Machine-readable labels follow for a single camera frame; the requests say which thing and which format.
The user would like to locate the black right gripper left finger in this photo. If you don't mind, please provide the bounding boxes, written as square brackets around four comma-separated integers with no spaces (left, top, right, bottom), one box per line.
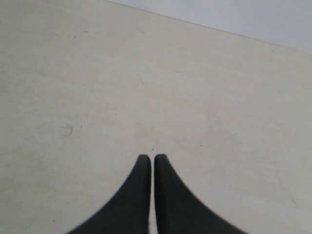
[69,155,152,234]

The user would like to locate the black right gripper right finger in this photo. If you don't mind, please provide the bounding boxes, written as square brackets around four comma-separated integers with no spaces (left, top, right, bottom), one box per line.
[154,154,244,234]

